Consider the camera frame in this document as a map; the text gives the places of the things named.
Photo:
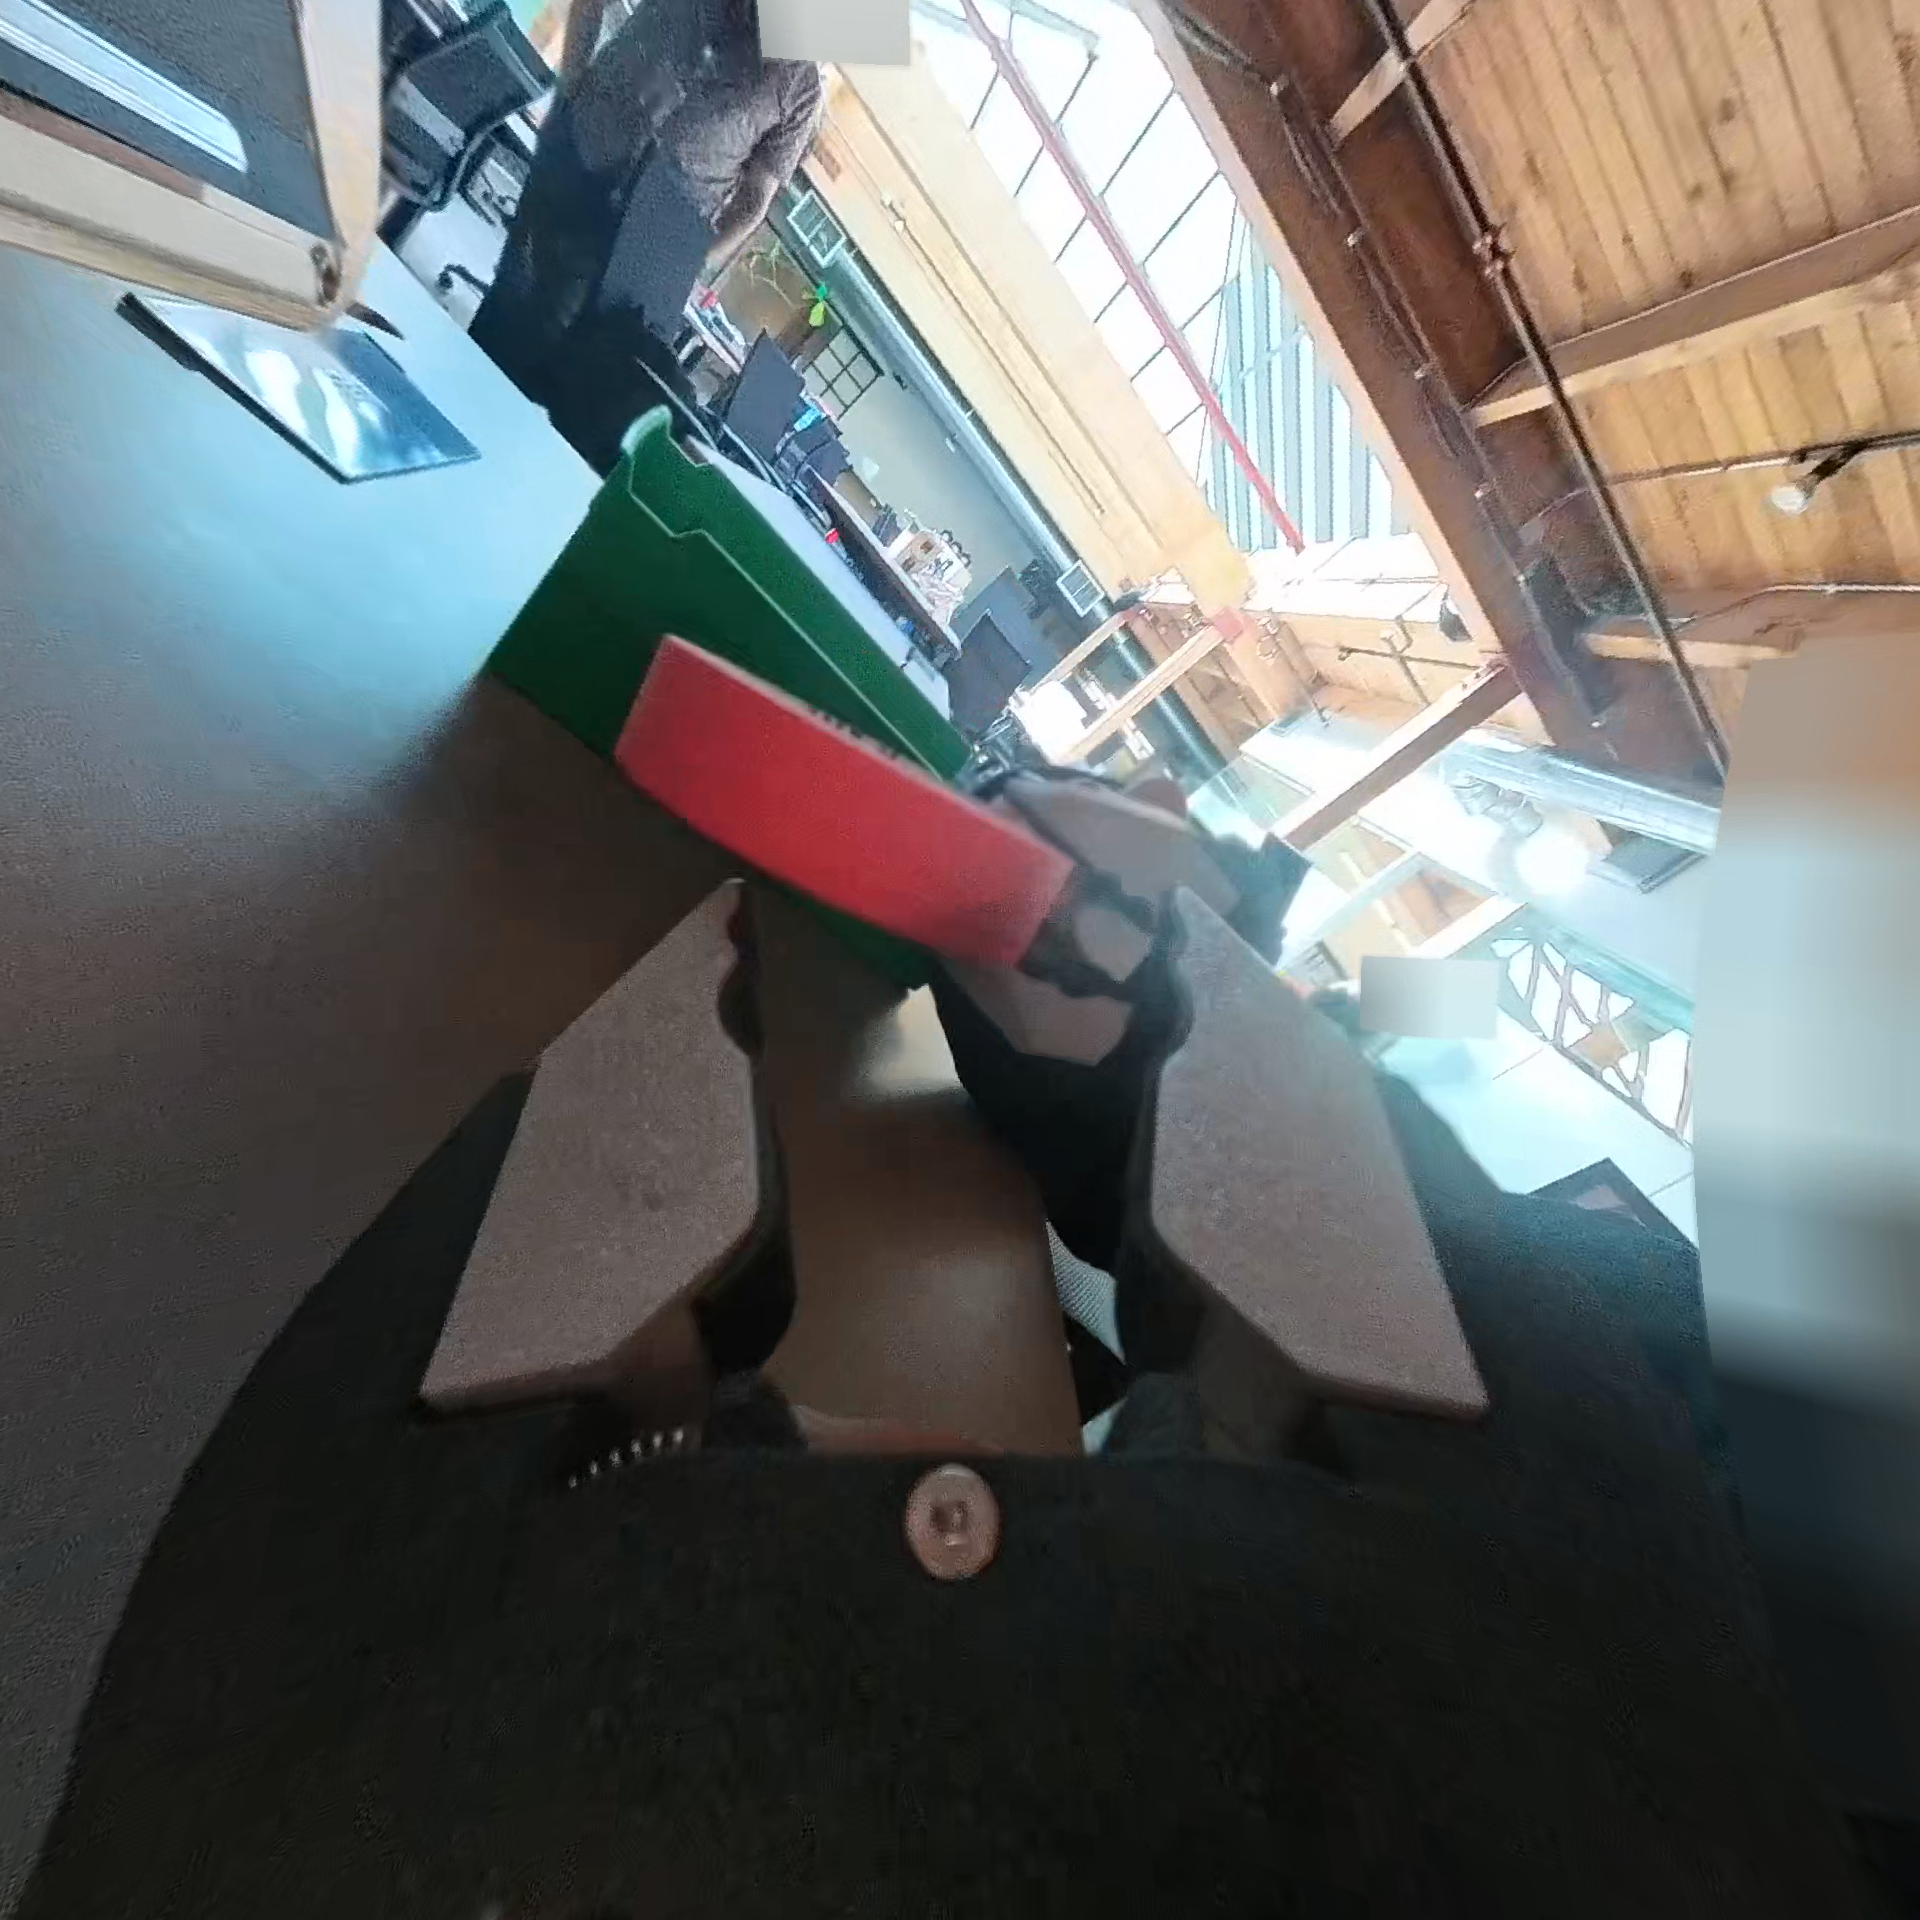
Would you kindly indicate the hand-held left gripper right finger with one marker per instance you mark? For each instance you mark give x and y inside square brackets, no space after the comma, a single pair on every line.
[1307,1201]

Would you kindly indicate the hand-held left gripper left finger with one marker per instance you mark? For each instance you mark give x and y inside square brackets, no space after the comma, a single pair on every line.
[615,1201]

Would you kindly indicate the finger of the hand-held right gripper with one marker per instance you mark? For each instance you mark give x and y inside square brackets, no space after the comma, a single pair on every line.
[1067,998]
[1126,839]

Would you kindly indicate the red tape roll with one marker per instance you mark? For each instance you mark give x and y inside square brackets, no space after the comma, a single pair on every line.
[839,811]

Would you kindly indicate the stack of green bins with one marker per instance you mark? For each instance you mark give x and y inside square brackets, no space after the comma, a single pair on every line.
[705,571]

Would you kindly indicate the black flat plate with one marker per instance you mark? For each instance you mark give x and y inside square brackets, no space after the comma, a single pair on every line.
[316,390]

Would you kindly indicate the black board with wooden edge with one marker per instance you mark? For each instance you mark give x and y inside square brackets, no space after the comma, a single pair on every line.
[149,135]

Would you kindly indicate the wall air vent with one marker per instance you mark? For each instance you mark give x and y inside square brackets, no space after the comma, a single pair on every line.
[1081,588]

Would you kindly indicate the silver ventilation duct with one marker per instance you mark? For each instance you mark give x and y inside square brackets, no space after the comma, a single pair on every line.
[1589,797]

